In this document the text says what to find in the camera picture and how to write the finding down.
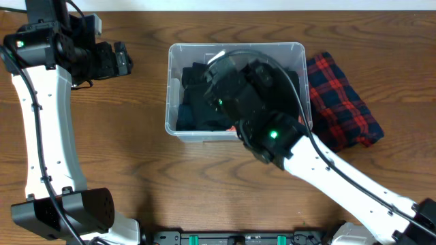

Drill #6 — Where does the black cloth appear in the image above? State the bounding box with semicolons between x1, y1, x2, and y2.
185;67;301;132
181;62;211;108

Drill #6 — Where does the dark navy cloth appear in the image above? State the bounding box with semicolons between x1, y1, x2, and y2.
176;104;196;131

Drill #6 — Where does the pink cloth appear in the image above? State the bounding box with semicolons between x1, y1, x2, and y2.
226;116;305;137

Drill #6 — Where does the red navy plaid cloth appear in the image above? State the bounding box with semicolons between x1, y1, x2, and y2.
307;52;384;152

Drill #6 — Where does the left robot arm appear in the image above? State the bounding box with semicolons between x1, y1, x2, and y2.
1;0;141;244

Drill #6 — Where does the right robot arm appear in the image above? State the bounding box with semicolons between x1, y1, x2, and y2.
204;50;435;244

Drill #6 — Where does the clear plastic storage container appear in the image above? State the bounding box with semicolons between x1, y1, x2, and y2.
165;42;313;143

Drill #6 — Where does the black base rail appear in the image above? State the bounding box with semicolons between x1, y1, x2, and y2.
140;229;330;245

